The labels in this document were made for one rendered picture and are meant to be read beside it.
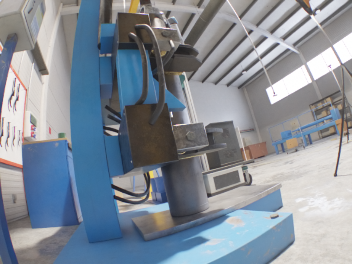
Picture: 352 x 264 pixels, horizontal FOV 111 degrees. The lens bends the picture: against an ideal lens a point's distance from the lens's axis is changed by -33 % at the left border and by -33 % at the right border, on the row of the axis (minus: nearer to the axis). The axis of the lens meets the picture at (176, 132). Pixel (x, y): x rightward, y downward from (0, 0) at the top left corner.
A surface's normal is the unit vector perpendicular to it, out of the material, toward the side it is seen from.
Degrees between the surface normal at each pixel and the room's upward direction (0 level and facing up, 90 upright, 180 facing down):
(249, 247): 90
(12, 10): 90
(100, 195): 90
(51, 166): 90
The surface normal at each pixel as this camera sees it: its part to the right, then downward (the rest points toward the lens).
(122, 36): 0.36, -0.29
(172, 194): -0.64, -0.04
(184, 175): 0.01, -0.22
